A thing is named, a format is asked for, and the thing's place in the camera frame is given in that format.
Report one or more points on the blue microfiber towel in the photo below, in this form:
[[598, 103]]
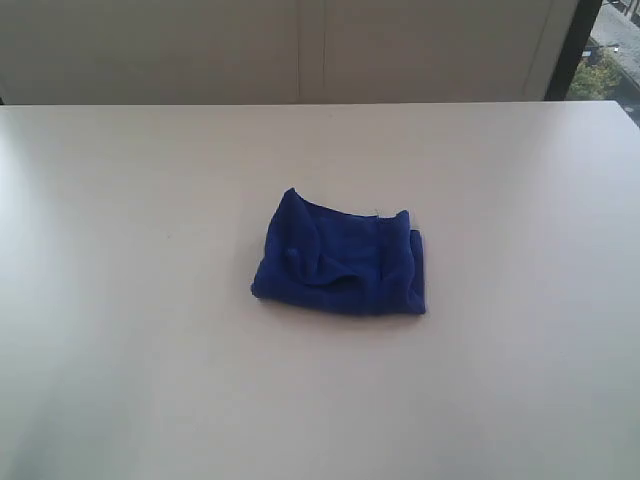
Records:
[[327, 260]]

